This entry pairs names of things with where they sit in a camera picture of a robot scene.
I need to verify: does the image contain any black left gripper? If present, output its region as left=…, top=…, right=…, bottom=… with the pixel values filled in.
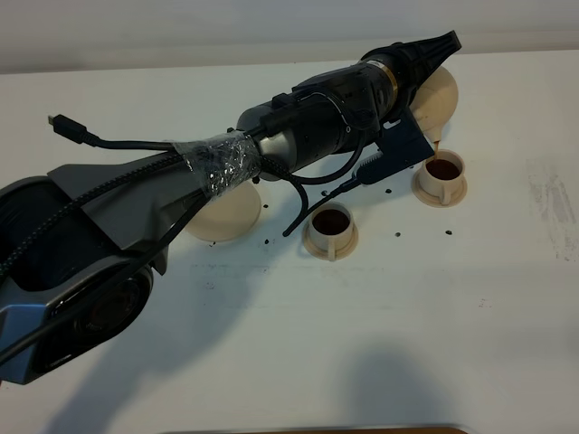
left=390, top=30, right=461, bottom=109

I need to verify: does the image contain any black loose cable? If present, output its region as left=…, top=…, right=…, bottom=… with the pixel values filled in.
left=45, top=92, right=345, bottom=239

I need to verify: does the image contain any beige cup saucer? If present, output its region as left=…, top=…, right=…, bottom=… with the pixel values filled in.
left=302, top=222, right=358, bottom=261
left=412, top=173, right=468, bottom=208

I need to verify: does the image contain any beige teacup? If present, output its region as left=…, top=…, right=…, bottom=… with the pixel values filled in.
left=418, top=149, right=466, bottom=204
left=306, top=203, right=355, bottom=235

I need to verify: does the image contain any beige near teacup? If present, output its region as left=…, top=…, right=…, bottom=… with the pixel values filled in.
left=306, top=203, right=355, bottom=235

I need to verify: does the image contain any beige teapot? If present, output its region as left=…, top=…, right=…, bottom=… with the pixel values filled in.
left=410, top=67, right=459, bottom=144

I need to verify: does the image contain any beige teapot saucer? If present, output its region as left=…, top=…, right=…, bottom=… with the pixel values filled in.
left=185, top=182, right=261, bottom=242

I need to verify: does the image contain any beige far cup saucer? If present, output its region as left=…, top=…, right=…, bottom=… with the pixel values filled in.
left=412, top=173, right=468, bottom=208

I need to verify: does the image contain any black braided camera cable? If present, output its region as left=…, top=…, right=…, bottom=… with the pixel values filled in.
left=0, top=151, right=363, bottom=281

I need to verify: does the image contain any beige far teacup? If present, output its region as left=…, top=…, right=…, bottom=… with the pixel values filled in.
left=418, top=149, right=466, bottom=204

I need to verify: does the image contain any beige near cup saucer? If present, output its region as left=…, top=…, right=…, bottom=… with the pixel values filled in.
left=302, top=222, right=358, bottom=261

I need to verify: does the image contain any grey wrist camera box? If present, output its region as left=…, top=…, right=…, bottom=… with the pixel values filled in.
left=354, top=108, right=434, bottom=185

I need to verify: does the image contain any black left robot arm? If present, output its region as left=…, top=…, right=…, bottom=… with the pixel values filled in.
left=1, top=38, right=459, bottom=384

